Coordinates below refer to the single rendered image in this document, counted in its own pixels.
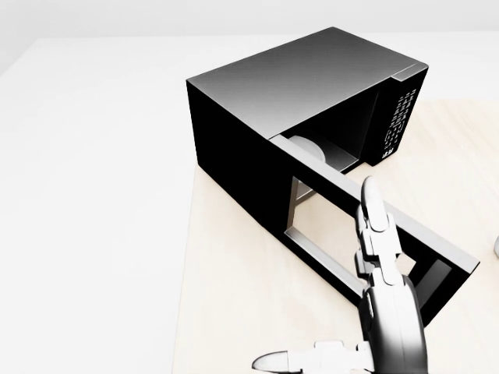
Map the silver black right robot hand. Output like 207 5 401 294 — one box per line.
251 176 430 374

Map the black microwave oven body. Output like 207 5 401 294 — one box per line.
185 26 430 235

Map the black microwave door with window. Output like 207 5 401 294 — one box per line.
271 132 481 329

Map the round white microwave turntable plate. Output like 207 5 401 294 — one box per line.
289 134 326 163

